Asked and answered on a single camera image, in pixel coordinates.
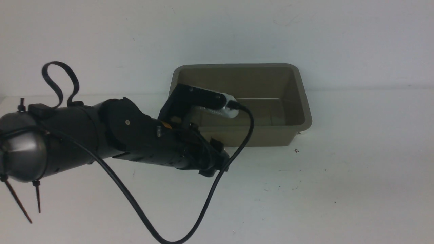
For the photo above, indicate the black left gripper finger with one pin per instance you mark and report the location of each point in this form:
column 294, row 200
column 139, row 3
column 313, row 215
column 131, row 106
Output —
column 216, row 163

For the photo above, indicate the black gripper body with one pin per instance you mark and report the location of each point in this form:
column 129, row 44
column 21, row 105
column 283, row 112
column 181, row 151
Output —
column 181, row 148

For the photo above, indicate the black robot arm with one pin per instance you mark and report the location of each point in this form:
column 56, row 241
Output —
column 36, row 146

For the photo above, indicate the tan plastic storage bin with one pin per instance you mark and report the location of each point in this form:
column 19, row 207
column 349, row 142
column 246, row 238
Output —
column 273, row 92

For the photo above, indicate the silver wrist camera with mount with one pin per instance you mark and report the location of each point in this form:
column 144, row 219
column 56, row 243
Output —
column 184, row 99

